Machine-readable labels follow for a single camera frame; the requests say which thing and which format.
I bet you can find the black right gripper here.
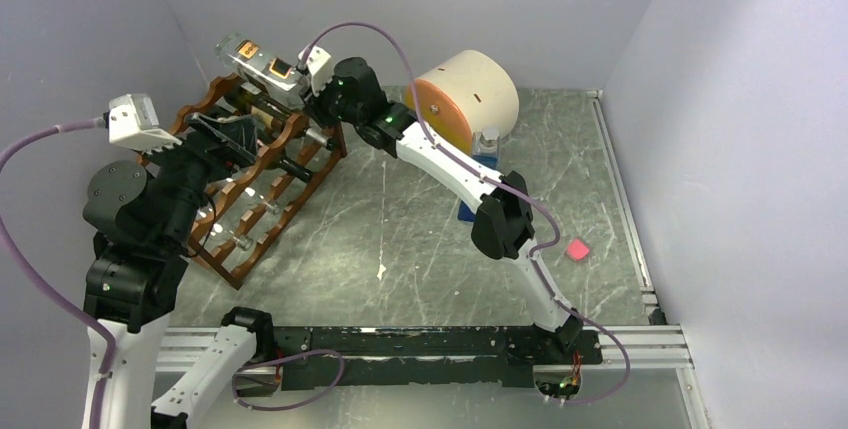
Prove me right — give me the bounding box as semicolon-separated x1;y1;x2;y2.
298;70;365;130

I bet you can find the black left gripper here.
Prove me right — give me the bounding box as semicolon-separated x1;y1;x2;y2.
133;109;259;246

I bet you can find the clear bottle with black cap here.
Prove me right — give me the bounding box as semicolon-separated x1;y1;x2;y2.
215;33;307;111

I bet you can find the blue bottle with silver cap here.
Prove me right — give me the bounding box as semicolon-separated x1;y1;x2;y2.
457;126;500;223

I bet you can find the dark green wine bottle front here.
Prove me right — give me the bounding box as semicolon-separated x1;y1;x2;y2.
266;149;314;183

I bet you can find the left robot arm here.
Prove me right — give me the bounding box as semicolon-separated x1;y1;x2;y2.
83;109;277;428

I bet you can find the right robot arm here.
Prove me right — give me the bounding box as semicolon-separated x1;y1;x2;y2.
296;56;583;363

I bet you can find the brown wooden wine rack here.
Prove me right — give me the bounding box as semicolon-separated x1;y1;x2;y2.
168;74;347;289

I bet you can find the cream orange yellow cylinder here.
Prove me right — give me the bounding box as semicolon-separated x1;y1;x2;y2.
403;49;520;154

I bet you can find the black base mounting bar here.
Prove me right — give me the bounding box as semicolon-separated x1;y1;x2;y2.
218;307;605;393

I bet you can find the pink eraser block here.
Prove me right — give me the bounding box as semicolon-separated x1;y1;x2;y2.
564;238;591;262

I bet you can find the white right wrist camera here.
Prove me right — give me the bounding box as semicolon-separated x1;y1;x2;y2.
305;46;334;95

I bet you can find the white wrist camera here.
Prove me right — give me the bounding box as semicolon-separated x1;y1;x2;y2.
305;46;334;95
106;94;183;154

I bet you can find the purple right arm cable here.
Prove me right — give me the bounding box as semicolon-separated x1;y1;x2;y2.
301;21;632;406

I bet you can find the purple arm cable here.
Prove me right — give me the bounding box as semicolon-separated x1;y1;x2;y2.
301;21;632;406
0;117;119;429

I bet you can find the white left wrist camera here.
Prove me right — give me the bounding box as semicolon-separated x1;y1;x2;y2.
106;94;183;154

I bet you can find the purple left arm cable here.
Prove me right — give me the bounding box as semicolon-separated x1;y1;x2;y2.
0;117;119;429

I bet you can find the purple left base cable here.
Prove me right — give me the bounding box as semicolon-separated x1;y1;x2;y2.
231;349;347;413

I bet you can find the aluminium frame rail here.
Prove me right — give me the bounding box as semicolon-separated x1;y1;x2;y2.
152;286;713;429

